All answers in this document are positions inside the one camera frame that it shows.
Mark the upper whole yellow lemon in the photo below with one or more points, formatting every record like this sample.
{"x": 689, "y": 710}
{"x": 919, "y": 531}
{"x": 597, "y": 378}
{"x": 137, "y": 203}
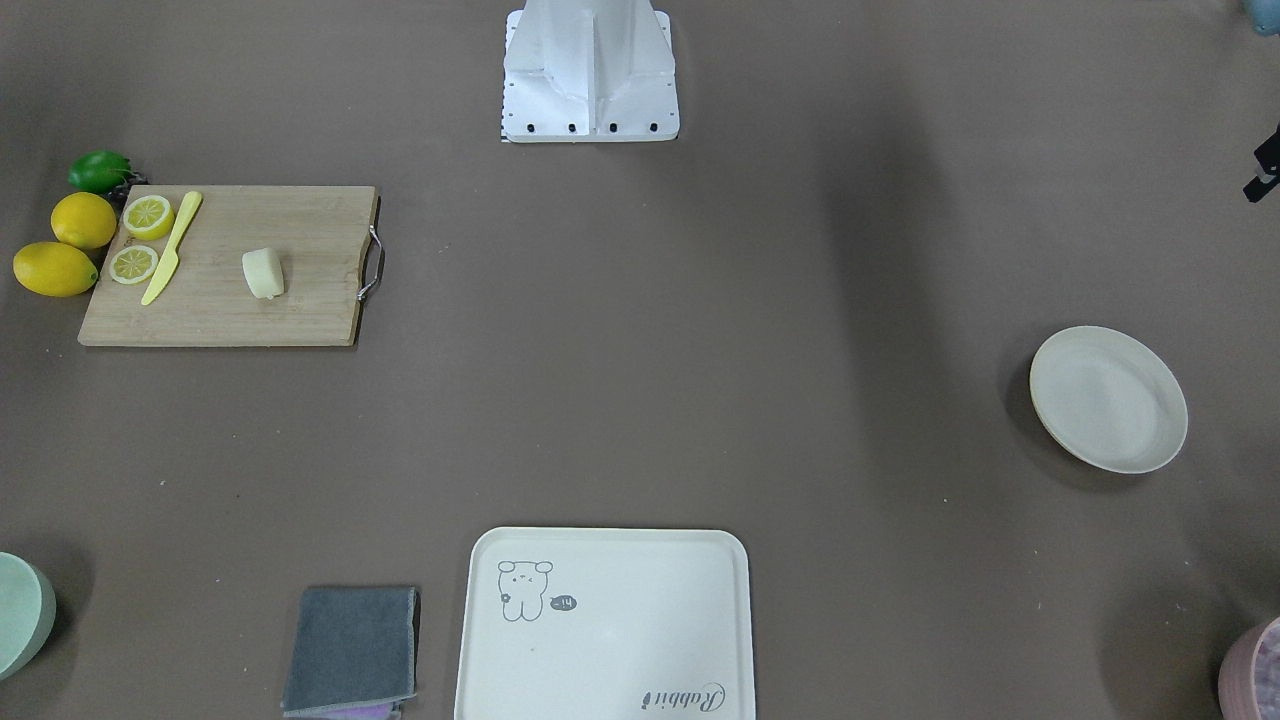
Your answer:
{"x": 84, "y": 220}

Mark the grey folded cloth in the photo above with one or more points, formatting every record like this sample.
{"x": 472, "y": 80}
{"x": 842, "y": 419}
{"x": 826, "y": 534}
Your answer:
{"x": 354, "y": 653}

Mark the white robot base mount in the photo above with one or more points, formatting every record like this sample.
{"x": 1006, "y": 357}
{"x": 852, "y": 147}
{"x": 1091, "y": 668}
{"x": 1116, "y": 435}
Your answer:
{"x": 589, "y": 72}

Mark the pink bowl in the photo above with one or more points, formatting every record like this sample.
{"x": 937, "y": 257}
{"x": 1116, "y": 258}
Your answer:
{"x": 1249, "y": 675}

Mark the lemon half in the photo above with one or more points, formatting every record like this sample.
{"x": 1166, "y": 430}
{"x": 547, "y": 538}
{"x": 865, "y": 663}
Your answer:
{"x": 133, "y": 264}
{"x": 149, "y": 217}

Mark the mint green bowl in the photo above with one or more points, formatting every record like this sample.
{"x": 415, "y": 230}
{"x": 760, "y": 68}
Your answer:
{"x": 28, "y": 610}

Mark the green lime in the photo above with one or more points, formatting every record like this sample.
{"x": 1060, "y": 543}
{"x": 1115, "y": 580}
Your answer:
{"x": 100, "y": 172}

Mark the white steamed bun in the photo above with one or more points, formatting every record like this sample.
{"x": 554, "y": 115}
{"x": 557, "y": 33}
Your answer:
{"x": 263, "y": 273}

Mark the upper lemon half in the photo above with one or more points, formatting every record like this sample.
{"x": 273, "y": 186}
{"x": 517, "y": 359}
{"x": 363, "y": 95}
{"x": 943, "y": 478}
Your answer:
{"x": 149, "y": 217}

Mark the cream round plate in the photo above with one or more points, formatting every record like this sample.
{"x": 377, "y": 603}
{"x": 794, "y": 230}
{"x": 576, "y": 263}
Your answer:
{"x": 1108, "y": 399}

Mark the lower whole yellow lemon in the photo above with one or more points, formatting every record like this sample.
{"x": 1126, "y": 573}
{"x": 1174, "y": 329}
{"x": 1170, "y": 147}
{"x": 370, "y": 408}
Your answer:
{"x": 54, "y": 269}

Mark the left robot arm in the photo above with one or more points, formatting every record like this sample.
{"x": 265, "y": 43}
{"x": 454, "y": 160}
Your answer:
{"x": 1266, "y": 169}

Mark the cream rectangular tray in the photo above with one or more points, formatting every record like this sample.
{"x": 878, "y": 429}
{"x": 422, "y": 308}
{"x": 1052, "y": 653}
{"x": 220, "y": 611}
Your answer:
{"x": 593, "y": 623}

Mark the lower lemon half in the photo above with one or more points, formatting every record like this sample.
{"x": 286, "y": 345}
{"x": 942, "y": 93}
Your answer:
{"x": 133, "y": 264}

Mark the yellow plastic knife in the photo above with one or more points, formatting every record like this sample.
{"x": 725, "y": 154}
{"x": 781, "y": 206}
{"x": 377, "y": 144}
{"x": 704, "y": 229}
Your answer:
{"x": 169, "y": 260}

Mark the whole yellow lemon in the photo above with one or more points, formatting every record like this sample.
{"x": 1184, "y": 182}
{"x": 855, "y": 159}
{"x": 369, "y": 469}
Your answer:
{"x": 54, "y": 269}
{"x": 84, "y": 220}

